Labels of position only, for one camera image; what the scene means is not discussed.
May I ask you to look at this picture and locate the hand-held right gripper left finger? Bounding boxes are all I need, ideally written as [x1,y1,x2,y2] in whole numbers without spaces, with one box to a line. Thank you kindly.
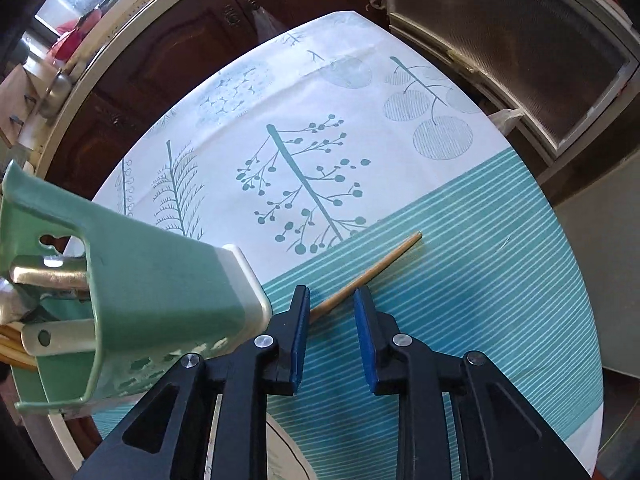
[75,285,312,480]

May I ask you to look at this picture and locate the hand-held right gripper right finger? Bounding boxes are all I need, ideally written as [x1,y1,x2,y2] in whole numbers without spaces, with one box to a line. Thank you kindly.
[352,286,593,480]

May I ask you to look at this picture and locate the steel pot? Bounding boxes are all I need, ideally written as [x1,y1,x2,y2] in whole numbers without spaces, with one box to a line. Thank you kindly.
[37,67,73,118]

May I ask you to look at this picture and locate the green plastic utensil holder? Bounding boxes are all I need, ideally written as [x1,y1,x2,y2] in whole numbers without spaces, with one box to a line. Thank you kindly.
[0,159,273,413]

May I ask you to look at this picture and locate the wooden cutting board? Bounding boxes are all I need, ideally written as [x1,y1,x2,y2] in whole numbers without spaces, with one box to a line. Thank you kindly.
[0,67,36,148]

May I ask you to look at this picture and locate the printed teal white tablecloth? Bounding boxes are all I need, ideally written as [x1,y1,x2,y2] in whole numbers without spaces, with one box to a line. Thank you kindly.
[92,10,603,480]

